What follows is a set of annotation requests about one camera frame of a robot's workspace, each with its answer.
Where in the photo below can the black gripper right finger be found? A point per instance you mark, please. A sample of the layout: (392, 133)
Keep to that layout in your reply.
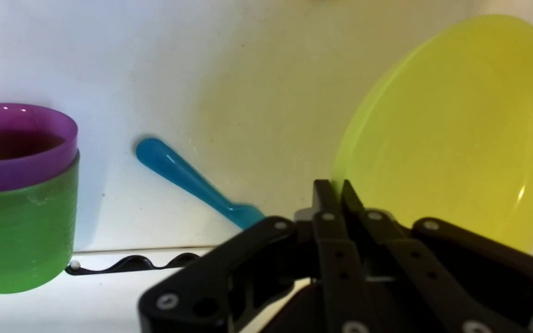
(440, 277)

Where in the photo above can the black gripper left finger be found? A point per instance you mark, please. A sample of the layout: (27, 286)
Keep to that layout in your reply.
(260, 270)

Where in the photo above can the white sink basin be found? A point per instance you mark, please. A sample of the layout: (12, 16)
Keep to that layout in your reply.
(218, 74)

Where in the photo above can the blue plastic fork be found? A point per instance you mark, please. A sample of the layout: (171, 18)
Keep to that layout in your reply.
(186, 175)

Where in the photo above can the green plastic cup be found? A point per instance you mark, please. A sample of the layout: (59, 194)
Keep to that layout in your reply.
(20, 240)

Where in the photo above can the purple plastic cup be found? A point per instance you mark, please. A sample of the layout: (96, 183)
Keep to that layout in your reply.
(27, 166)

